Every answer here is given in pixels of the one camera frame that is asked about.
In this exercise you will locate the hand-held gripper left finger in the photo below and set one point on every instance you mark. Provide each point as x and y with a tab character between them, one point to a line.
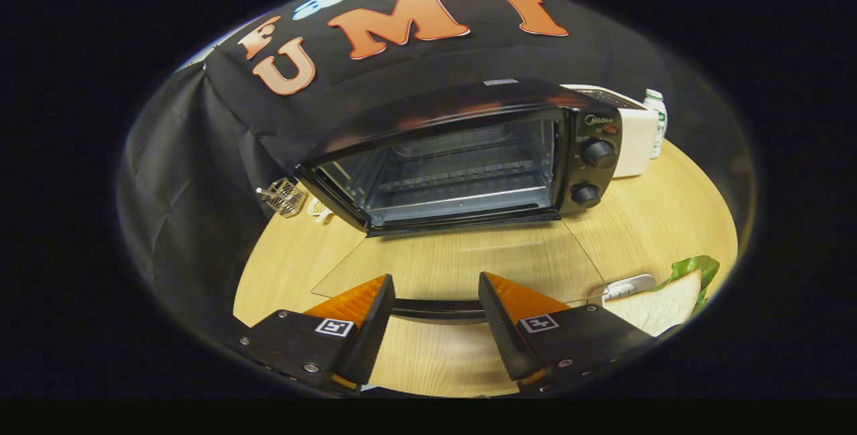
371	328

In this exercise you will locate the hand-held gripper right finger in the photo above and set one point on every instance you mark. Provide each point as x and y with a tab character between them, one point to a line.
502	328

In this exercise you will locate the lettuce sandwich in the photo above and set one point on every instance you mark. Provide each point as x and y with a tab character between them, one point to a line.
659	304

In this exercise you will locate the black toaster oven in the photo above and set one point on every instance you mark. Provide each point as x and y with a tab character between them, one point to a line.
469	97

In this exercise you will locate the white pop-up toaster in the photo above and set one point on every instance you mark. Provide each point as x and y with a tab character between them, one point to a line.
633	137

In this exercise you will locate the white ribbed tray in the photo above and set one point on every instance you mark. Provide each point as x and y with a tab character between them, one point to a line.
626	286

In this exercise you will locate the black backdrop cloth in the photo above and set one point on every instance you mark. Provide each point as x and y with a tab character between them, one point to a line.
201	187

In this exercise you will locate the white bottle green label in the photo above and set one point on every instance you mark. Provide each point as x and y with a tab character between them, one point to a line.
657	124

